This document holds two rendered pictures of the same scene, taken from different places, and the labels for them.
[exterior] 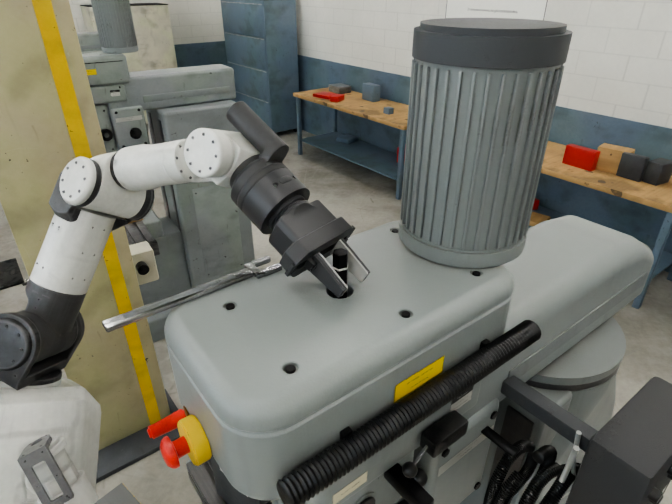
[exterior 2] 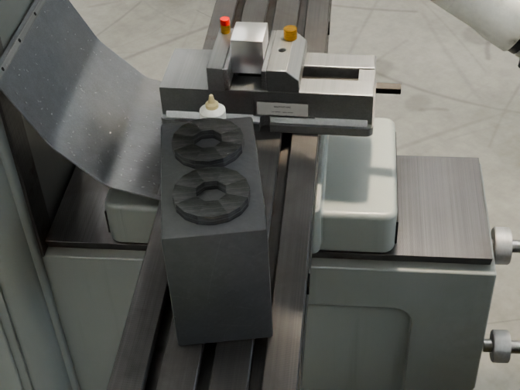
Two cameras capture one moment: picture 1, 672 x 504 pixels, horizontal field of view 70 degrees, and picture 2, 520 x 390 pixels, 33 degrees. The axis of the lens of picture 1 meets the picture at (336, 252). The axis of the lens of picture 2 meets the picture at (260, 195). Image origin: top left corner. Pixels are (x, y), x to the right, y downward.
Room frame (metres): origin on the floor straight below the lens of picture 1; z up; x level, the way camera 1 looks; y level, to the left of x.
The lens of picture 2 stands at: (1.39, 0.86, 1.77)
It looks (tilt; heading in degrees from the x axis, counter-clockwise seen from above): 41 degrees down; 225
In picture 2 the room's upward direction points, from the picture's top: 3 degrees counter-clockwise
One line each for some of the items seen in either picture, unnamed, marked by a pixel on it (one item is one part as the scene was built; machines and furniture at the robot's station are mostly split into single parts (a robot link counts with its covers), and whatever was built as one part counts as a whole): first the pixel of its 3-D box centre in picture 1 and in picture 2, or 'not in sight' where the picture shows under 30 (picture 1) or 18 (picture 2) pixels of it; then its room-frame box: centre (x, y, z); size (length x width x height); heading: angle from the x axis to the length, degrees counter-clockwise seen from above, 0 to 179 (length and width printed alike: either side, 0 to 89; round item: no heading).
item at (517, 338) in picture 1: (429, 395); not in sight; (0.45, -0.12, 1.79); 0.45 x 0.04 x 0.04; 128
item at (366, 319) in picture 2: not in sight; (276, 306); (0.53, 0.01, 0.42); 0.80 x 0.30 x 0.60; 128
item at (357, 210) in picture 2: not in sight; (256, 172); (0.54, -0.01, 0.78); 0.50 x 0.35 x 0.12; 128
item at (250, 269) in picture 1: (198, 291); not in sight; (0.53, 0.19, 1.89); 0.24 x 0.04 x 0.01; 129
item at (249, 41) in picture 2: not in sight; (250, 47); (0.53, -0.01, 1.03); 0.06 x 0.05 x 0.06; 35
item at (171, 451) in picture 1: (176, 449); not in sight; (0.39, 0.20, 1.76); 0.04 x 0.03 x 0.04; 38
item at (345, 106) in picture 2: not in sight; (269, 77); (0.52, 0.01, 0.97); 0.35 x 0.15 x 0.11; 125
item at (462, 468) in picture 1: (415, 429); not in sight; (0.66, -0.16, 1.47); 0.24 x 0.19 x 0.26; 38
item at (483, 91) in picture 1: (473, 142); not in sight; (0.69, -0.20, 2.05); 0.20 x 0.20 x 0.32
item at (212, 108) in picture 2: not in sight; (213, 124); (0.67, 0.03, 0.97); 0.04 x 0.04 x 0.11
